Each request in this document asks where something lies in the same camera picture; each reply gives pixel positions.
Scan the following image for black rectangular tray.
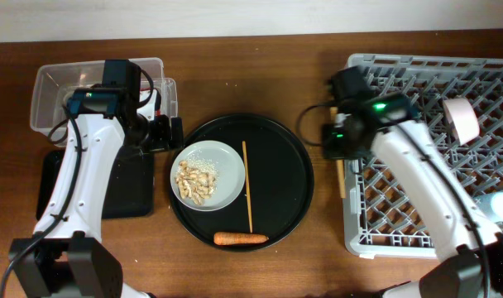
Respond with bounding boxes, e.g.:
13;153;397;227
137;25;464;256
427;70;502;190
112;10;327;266
36;147;155;219

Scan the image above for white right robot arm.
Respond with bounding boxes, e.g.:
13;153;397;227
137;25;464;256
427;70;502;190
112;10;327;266
325;93;503;297

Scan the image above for clear plastic bin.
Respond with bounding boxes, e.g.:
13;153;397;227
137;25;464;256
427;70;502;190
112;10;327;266
30;57;178;136

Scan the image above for grey dishwasher rack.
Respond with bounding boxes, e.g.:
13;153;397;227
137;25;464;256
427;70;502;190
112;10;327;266
342;54;503;259

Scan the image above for round black serving tray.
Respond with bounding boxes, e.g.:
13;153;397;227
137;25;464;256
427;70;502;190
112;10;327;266
169;113;314;252

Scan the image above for grey plate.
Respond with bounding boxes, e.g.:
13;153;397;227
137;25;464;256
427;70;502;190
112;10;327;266
170;140;245;212

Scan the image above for orange carrot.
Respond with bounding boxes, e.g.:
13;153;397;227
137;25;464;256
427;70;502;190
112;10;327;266
213;232;269;246

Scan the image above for food scraps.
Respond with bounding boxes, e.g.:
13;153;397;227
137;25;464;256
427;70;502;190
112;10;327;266
175;159;218;206

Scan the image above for light blue cup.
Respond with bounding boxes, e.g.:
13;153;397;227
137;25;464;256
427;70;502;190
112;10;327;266
476;192;503;223

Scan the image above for wooden chopstick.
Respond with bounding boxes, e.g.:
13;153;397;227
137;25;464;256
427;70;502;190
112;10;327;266
242;141;253;233
329;107;347;199

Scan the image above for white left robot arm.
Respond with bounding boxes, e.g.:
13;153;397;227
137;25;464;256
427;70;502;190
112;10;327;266
0;85;183;297

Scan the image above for pink bowl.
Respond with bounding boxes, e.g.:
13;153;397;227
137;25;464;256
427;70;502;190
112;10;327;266
443;98;480;145

